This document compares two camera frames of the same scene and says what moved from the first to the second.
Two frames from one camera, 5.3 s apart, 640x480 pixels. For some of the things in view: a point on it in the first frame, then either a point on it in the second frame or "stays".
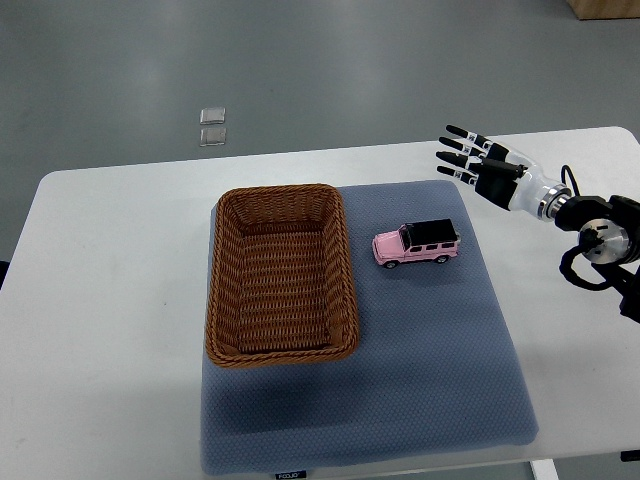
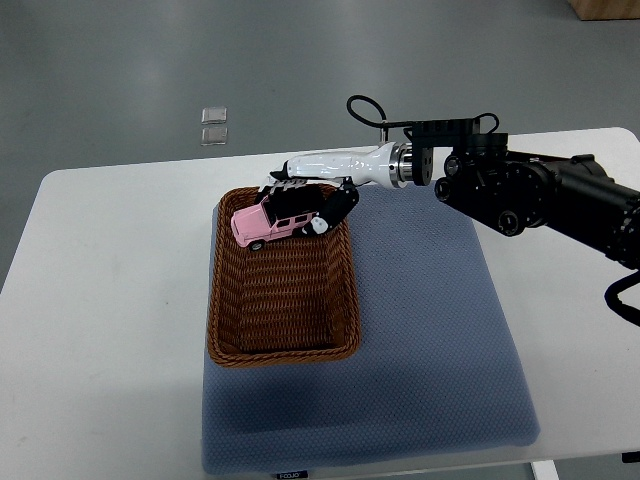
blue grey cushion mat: x=434 y=372 stays
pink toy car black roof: x=436 y=240 to x=279 y=213
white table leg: x=544 y=469 stays
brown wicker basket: x=281 y=286 stays
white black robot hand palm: x=522 y=195 to x=389 y=164
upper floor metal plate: x=212 y=115 stays
